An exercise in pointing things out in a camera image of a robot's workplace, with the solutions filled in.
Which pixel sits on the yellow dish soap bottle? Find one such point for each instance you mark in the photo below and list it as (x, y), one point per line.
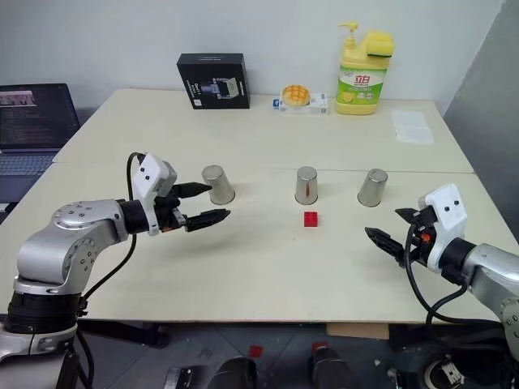
(359, 81)

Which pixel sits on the brown cardboard piece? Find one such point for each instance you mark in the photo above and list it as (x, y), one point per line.
(357, 331)

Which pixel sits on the yellow green sponge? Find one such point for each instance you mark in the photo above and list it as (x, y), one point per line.
(379, 44)

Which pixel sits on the black product box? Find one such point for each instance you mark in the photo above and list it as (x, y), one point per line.
(215, 83)

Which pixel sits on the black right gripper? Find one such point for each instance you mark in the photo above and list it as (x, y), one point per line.
(423, 235)

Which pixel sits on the yellow bun on packet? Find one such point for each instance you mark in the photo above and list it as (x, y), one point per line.
(312, 106)

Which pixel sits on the white paper sheet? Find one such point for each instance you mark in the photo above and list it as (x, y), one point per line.
(411, 126)

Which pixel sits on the red toy brick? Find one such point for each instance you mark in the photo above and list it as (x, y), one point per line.
(311, 219)

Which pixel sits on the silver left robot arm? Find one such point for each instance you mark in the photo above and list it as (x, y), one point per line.
(61, 247)

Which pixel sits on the steel cup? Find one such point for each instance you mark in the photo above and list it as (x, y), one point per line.
(217, 184)
(372, 188)
(306, 185)

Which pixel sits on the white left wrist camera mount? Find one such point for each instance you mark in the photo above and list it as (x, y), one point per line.
(152, 178)

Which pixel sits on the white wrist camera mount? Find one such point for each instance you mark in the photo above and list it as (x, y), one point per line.
(152, 178)
(444, 223)

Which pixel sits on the dark laptop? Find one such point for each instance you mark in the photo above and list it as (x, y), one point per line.
(34, 133)

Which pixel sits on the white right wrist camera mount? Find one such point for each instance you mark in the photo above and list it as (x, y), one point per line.
(444, 223)

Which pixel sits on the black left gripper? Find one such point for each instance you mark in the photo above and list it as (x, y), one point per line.
(168, 210)

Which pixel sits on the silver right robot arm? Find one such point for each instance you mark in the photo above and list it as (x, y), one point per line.
(486, 271)

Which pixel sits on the dark rounded robot foot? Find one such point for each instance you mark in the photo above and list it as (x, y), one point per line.
(235, 374)
(330, 370)

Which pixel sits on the black white sneaker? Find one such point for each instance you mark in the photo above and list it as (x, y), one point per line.
(444, 370)

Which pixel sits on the golden bread bun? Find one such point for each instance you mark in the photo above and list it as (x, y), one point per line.
(296, 95)

